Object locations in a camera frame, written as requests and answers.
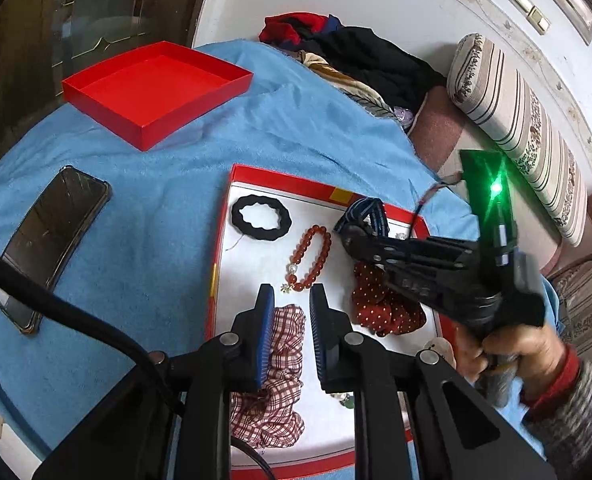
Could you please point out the blue towel bedspread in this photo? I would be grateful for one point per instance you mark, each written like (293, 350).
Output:
(144, 266)

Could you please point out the red polka dot scrunchie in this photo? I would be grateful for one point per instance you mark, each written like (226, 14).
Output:
(379, 308)

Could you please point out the pile of dark clothes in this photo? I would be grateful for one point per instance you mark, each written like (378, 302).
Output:
(374, 73)

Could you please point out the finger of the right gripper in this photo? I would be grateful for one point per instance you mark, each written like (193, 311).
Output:
(370, 248)

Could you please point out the striped beige pillow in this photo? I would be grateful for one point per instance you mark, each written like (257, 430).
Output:
(489, 90)

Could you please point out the red white jewelry box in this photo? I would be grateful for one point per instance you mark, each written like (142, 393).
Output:
(242, 264)

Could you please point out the wooden glass door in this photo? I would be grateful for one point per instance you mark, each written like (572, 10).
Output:
(42, 42)

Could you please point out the black smartphone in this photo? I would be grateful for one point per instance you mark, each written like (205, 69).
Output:
(53, 227)

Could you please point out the right hand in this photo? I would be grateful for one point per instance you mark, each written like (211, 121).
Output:
(539, 351)

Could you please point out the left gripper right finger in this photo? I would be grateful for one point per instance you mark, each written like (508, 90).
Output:
(337, 365)

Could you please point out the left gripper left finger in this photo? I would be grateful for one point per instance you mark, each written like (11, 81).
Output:
(254, 328)

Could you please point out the striped pillow at right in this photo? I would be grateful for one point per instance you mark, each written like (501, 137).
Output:
(574, 290)

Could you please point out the white dotted scrunchie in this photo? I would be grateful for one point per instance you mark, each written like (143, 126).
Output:
(444, 348)

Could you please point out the beige wall switch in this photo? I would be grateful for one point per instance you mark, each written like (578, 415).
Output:
(533, 15)

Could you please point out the grey red sleeve forearm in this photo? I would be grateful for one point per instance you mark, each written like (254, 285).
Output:
(561, 419)

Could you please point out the red box lid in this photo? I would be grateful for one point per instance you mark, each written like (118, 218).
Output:
(146, 94)

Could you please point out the pink brown folded blanket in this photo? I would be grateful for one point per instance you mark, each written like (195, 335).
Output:
(441, 130)

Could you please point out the red plaid scrunchie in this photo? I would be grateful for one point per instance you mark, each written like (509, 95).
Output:
(267, 419)

